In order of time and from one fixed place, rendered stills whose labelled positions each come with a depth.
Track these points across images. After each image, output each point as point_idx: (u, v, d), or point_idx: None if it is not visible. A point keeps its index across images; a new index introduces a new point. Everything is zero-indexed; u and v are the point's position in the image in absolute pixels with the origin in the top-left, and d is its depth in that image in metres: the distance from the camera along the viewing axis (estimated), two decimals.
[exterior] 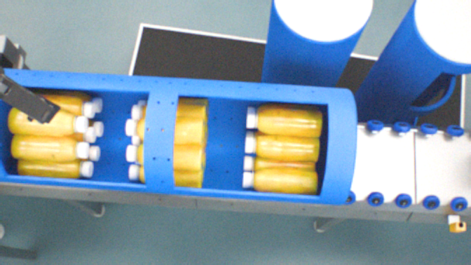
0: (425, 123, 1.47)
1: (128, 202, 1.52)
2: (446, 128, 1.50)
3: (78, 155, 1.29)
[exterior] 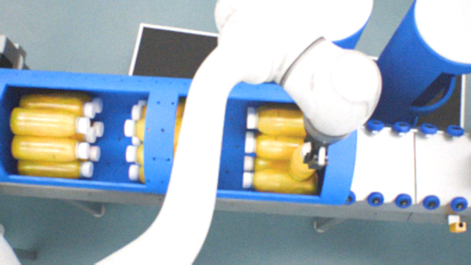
0: (425, 123, 1.47)
1: (128, 202, 1.52)
2: (446, 128, 1.50)
3: (78, 156, 1.29)
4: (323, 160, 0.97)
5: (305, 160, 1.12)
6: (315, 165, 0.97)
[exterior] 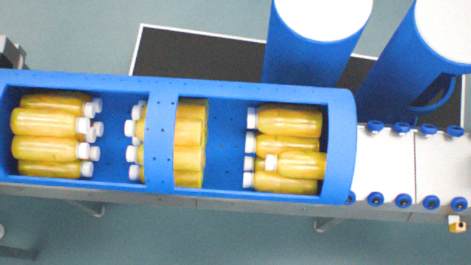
0: (425, 123, 1.47)
1: (128, 202, 1.52)
2: (446, 128, 1.50)
3: (78, 155, 1.29)
4: None
5: None
6: None
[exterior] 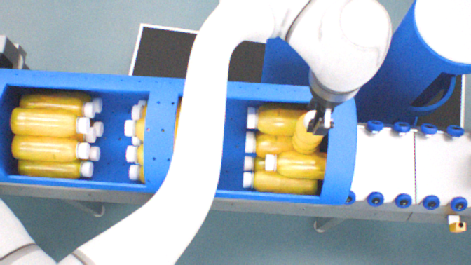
0: (425, 123, 1.47)
1: (128, 202, 1.52)
2: (446, 128, 1.50)
3: (78, 155, 1.29)
4: (329, 123, 0.94)
5: (310, 128, 1.09)
6: (321, 127, 0.94)
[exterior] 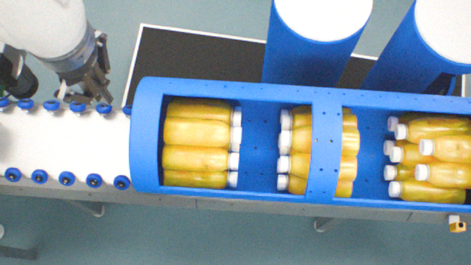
0: None
1: (128, 202, 1.52)
2: None
3: (230, 166, 1.28)
4: (63, 96, 0.80)
5: None
6: (55, 97, 0.81)
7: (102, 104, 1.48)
